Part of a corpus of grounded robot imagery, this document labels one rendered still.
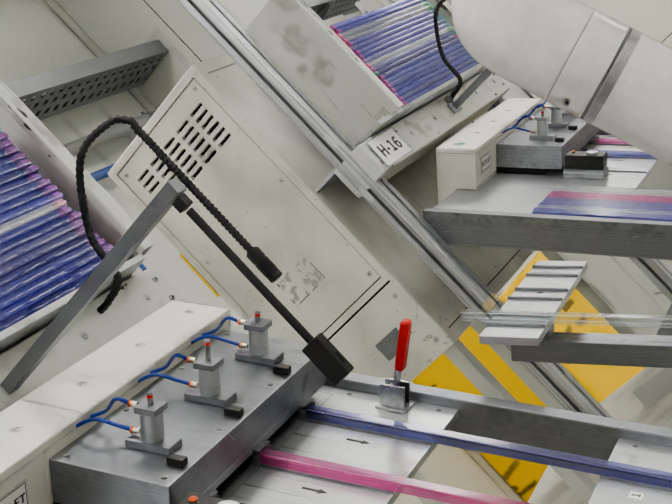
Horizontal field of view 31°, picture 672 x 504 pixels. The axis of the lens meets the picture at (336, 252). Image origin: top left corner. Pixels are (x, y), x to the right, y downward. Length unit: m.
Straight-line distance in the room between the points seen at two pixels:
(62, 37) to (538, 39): 3.74
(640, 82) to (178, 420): 0.56
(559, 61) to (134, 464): 0.54
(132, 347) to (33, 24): 3.37
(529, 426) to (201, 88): 1.17
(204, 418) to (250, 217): 1.12
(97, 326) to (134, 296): 0.09
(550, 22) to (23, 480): 0.63
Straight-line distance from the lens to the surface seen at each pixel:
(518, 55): 1.06
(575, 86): 1.06
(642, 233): 2.07
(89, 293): 1.19
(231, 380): 1.31
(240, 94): 2.33
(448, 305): 2.30
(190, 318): 1.43
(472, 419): 1.38
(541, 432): 1.36
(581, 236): 2.09
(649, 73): 1.06
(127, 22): 4.67
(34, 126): 1.56
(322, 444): 1.30
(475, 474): 4.48
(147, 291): 1.52
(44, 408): 1.24
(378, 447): 1.29
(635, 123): 1.06
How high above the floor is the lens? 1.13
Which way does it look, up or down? 4 degrees up
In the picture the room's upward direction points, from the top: 43 degrees counter-clockwise
